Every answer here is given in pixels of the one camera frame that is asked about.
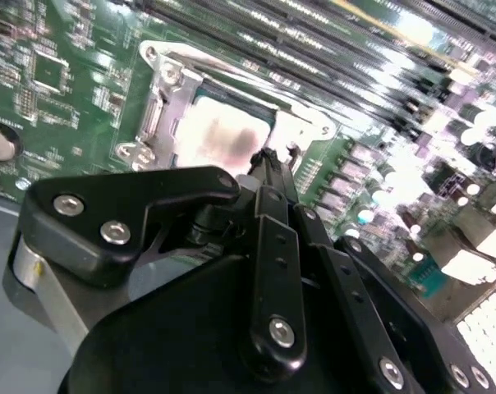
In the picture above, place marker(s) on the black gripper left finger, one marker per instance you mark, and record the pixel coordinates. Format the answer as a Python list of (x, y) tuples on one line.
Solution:
[(88, 197)]

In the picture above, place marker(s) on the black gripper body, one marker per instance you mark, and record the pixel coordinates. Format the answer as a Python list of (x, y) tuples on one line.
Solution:
[(170, 336)]

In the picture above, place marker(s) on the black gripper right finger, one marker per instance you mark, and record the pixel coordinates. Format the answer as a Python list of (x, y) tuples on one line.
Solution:
[(375, 312)]

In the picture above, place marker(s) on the metal socket cover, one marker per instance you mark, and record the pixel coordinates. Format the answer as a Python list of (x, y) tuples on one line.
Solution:
[(178, 98)]

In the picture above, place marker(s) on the silver CPU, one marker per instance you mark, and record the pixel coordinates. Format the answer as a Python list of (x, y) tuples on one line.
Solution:
[(215, 123)]

